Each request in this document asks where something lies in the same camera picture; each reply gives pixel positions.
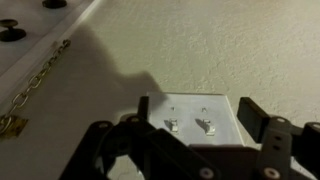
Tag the white door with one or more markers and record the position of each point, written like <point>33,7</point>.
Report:
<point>26,13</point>

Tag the white double switch plate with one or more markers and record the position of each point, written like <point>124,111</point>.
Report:
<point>190,106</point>

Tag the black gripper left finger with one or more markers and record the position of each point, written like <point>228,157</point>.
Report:
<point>133,146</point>

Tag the white toggle switch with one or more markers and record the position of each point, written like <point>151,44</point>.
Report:
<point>209,127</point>
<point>173,126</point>

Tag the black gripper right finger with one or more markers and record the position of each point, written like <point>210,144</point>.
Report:
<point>283,146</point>

